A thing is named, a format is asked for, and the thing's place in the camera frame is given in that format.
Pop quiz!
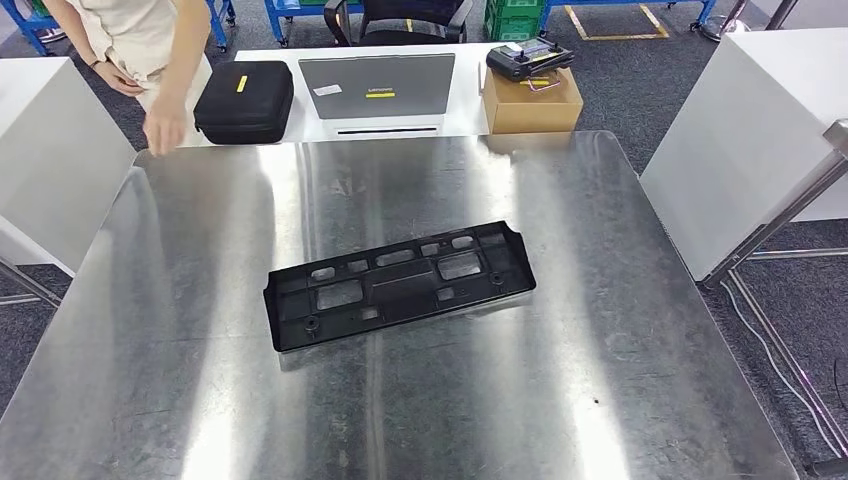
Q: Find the black office chair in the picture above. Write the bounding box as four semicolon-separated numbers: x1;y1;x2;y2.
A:
323;0;475;46

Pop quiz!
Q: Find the stainless steel table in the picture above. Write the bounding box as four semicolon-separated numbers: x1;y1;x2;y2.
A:
0;258;62;309
702;119;848;478

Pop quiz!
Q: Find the person's right hand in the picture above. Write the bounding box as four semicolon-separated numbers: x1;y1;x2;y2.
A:
92;58;148;99

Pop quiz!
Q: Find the white floor cable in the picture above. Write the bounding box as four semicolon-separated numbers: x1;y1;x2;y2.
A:
720;281;844;460

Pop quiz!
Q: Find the person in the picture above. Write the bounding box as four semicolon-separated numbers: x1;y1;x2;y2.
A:
42;0;215;158

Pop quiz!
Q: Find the black handheld controller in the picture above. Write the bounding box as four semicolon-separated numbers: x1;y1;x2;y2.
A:
485;37;576;82

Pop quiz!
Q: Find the stainless steel workbench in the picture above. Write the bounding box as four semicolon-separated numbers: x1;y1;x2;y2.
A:
0;130;800;480

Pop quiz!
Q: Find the yellow floor tape square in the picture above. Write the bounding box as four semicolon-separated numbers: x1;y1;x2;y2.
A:
564;3;670;41

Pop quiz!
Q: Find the long black plastic panel part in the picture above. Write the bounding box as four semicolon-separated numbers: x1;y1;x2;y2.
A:
262;220;538;354

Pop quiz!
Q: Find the grey laptop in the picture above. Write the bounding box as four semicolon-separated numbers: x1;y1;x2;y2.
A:
298;52;457;138

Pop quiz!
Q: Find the person's left hand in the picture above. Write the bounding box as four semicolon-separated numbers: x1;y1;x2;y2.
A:
142;97;192;158

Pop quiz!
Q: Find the brown cardboard box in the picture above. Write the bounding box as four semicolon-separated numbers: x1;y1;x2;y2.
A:
482;66;584;136

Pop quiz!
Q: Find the black zip case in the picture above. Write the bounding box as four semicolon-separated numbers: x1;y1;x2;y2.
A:
193;60;295;146

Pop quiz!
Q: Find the white cabinet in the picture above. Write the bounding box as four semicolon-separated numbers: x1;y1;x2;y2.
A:
639;27;848;283
0;57;137;278

